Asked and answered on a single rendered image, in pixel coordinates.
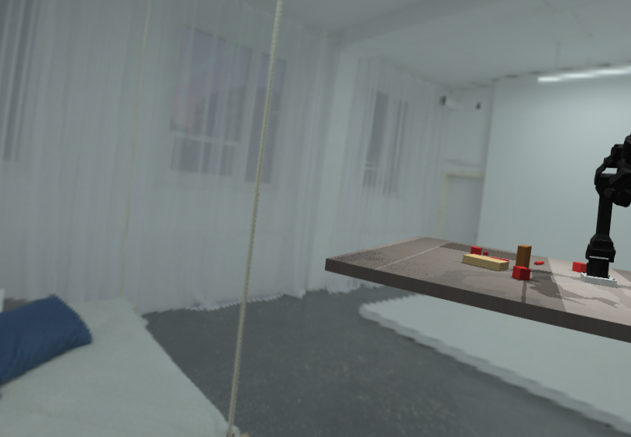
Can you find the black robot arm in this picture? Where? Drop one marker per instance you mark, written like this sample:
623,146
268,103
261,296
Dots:
601,244

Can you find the tan flat board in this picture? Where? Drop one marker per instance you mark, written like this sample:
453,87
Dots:
483,261

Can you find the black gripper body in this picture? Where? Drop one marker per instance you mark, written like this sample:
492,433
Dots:
619,177

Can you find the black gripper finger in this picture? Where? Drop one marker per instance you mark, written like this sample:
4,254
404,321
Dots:
625,187

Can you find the brown square block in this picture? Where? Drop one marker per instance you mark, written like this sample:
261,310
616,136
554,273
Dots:
523,256

